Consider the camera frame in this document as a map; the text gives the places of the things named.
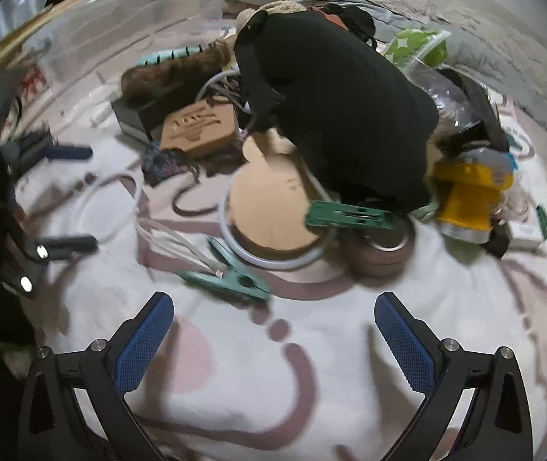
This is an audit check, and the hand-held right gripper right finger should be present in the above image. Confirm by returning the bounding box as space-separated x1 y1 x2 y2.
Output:
374 291 534 461

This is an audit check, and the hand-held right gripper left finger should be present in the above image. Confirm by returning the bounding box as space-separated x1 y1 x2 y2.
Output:
17 291 175 461

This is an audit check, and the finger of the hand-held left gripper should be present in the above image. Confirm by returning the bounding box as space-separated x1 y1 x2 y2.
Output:
19 132 94 164
28 234 99 262

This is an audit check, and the white charging cable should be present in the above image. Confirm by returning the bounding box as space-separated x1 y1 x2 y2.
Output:
74 173 236 279

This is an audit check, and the teal clothespin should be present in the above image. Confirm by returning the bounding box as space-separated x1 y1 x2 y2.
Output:
177 237 270 304

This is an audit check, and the clear plastic storage box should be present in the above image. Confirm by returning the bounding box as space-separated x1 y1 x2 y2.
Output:
0 0 229 106

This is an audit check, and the black box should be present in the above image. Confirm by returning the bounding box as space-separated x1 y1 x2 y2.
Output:
111 84 183 144

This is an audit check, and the brown tape roll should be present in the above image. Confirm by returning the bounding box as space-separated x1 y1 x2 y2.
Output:
341 216 417 279

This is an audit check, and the dark patterned pouch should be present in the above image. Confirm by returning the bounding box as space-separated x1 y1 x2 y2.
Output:
140 149 185 186

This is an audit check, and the printed cartoon blanket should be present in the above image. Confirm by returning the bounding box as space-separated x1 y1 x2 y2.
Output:
2 58 547 461

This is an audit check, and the brown embossed leather holder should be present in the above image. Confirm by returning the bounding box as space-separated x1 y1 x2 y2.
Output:
159 102 238 157

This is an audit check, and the small white box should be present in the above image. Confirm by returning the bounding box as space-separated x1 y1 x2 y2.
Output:
506 218 545 250

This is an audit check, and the round wooden disc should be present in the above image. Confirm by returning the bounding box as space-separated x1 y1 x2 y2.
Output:
223 129 338 270

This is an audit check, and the black cloth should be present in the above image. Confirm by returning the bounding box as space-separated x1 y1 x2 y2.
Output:
234 8 440 214

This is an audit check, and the beige fleece hat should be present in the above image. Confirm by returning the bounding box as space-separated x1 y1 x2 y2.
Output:
236 1 310 30

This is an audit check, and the green patterned wipes pack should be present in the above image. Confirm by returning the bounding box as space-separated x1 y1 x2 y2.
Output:
384 28 448 65

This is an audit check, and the black and orange glove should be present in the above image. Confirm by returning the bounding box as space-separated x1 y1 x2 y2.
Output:
309 4 375 49

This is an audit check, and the dark brown cord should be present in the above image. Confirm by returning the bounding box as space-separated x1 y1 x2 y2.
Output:
172 166 229 217

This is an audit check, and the coiled white cable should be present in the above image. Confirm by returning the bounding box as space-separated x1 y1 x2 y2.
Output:
197 70 255 135

